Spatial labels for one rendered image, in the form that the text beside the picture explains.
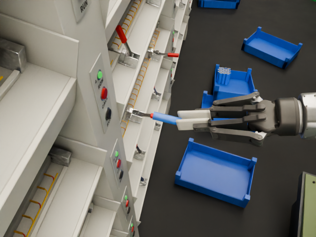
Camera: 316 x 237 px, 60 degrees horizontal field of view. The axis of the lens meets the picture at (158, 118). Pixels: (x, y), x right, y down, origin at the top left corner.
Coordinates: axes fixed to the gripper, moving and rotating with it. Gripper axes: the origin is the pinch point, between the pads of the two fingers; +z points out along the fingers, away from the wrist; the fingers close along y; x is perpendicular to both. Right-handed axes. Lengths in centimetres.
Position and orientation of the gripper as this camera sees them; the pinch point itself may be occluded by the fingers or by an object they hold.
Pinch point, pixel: (193, 120)
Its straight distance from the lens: 59.7
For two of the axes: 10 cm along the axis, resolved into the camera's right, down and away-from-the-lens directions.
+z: -9.5, 0.4, 3.1
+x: 2.6, 6.5, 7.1
